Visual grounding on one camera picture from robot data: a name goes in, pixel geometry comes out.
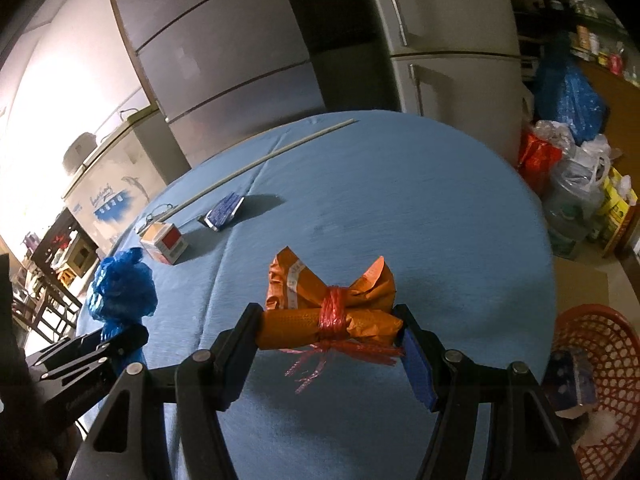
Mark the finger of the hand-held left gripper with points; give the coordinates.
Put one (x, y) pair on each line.
(127, 340)
(70, 347)

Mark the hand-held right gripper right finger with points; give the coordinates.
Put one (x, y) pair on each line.
(417, 370)

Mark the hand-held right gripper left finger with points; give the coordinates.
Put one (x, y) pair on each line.
(250, 330)

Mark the blue plastic bag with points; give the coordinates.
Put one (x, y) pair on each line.
(120, 285)

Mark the white box with purple stripe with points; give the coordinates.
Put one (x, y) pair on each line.
(570, 380)

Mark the red plastic basket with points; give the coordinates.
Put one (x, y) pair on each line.
(615, 340)

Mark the orange and white carton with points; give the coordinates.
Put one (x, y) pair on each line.
(162, 245)

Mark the dark wooden shelf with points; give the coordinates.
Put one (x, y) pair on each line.
(55, 240)

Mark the eyeglasses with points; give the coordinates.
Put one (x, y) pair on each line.
(148, 219)

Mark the blue printed packet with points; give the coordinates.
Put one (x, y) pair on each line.
(222, 210)

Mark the white chest freezer, dolphin print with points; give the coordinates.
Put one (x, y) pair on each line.
(115, 185)

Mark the white pot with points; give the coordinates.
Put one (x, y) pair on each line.
(80, 152)

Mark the long white stick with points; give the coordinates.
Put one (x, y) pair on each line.
(300, 141)

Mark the clear water bottle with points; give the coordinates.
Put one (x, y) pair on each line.
(565, 210)

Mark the red plastic bag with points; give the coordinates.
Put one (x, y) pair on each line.
(537, 160)

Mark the yellow carton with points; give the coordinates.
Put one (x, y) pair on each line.
(617, 210)

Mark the white plastic bag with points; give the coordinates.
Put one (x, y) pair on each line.
(600, 160)

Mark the grey refrigerator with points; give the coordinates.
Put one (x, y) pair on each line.
(225, 50)

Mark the large blue sack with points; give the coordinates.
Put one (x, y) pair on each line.
(570, 95)

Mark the silver refrigerator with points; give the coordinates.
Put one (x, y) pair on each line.
(450, 10)

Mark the row of jars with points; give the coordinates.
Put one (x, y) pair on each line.
(585, 35)

